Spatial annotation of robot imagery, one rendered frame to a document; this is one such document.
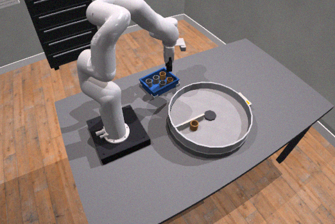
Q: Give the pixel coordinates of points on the blue open-top crate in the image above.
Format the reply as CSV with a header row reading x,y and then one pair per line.
x,y
155,89

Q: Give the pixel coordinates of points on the grey metal bushing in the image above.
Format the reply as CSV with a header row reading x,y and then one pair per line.
x,y
162,83
155,79
149,82

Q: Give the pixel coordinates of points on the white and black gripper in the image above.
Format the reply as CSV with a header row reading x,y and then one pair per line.
x,y
169,52

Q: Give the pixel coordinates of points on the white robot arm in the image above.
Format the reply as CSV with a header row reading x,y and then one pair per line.
x,y
95,73

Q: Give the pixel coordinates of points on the bronze bushing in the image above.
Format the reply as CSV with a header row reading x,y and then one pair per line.
x,y
195,127
162,75
169,80

